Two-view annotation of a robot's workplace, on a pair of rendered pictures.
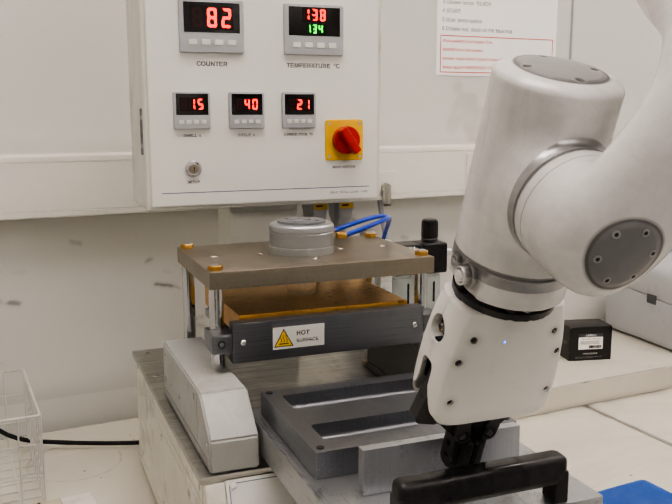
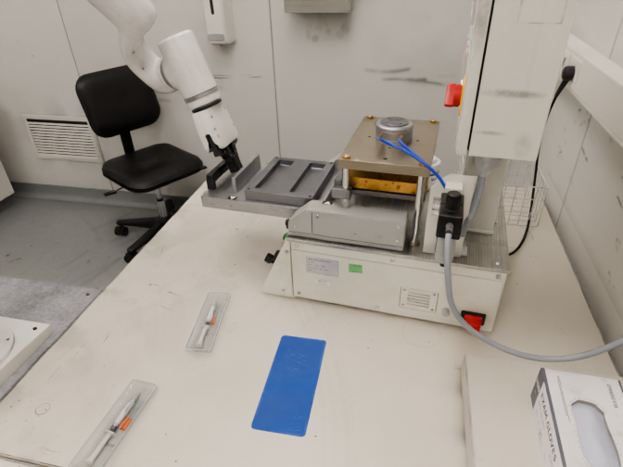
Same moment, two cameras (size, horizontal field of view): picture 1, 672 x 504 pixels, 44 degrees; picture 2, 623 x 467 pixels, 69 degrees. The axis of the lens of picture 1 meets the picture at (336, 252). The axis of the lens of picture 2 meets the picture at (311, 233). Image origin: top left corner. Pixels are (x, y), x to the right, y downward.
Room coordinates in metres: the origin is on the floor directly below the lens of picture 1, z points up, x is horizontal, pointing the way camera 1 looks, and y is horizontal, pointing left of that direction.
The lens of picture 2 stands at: (1.45, -0.79, 1.47)
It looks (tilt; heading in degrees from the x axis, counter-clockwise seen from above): 33 degrees down; 129
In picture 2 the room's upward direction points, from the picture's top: 2 degrees counter-clockwise
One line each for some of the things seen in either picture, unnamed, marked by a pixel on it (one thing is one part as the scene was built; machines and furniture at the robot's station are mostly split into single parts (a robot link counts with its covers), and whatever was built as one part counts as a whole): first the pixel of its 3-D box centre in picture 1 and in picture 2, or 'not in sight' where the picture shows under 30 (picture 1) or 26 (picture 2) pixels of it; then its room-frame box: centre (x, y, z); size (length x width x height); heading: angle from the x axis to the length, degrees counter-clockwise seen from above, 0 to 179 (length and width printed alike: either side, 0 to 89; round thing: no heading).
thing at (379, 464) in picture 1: (403, 446); (274, 182); (0.73, -0.06, 0.97); 0.30 x 0.22 x 0.08; 22
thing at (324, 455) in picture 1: (382, 417); (292, 180); (0.78, -0.05, 0.98); 0.20 x 0.17 x 0.03; 112
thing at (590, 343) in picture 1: (583, 339); not in sight; (1.60, -0.49, 0.83); 0.09 x 0.06 x 0.07; 99
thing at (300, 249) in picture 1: (308, 266); (405, 154); (1.04, 0.03, 1.08); 0.31 x 0.24 x 0.13; 112
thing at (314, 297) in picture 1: (308, 285); (390, 158); (1.00, 0.03, 1.07); 0.22 x 0.17 x 0.10; 112
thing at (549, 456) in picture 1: (481, 489); (223, 170); (0.61, -0.11, 0.99); 0.15 x 0.02 x 0.04; 112
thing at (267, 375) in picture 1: (294, 386); (401, 213); (1.03, 0.05, 0.93); 0.46 x 0.35 x 0.01; 22
